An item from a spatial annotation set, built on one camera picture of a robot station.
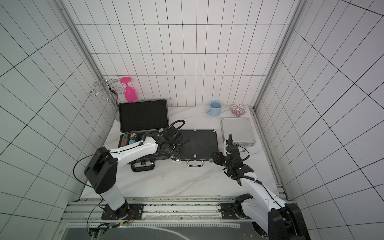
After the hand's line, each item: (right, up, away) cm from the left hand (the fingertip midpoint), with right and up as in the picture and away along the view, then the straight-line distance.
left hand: (174, 152), depth 88 cm
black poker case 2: (-28, +19, +13) cm, 36 cm away
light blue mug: (+28, +27, +23) cm, 45 cm away
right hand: (+25, 0, -1) cm, 25 cm away
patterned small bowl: (+47, +27, +30) cm, 62 cm away
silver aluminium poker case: (+44, +12, +13) cm, 48 cm away
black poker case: (+17, +4, +4) cm, 18 cm away
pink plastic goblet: (-34, +38, +16) cm, 53 cm away
